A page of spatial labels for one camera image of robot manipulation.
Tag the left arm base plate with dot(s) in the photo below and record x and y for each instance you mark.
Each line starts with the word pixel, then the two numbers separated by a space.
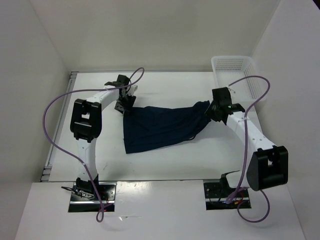
pixel 84 202

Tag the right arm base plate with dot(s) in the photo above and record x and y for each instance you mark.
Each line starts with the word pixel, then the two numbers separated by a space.
pixel 216 197

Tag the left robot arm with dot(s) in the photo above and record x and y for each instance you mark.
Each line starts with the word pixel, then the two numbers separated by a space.
pixel 86 126

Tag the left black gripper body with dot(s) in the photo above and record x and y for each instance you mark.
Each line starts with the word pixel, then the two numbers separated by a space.
pixel 126 94

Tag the navy blue shorts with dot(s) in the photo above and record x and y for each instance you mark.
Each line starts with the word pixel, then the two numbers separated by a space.
pixel 150 128

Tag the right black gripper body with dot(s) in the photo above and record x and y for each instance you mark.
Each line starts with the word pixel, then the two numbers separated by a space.
pixel 211 111

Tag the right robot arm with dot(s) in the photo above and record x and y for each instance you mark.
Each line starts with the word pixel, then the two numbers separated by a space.
pixel 265 164

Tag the white plastic basket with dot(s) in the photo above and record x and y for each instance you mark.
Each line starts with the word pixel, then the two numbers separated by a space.
pixel 239 73

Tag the aluminium table edge rail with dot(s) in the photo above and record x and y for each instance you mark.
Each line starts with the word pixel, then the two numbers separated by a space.
pixel 65 99

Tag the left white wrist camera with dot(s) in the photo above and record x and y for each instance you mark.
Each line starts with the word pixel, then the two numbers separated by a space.
pixel 133 88

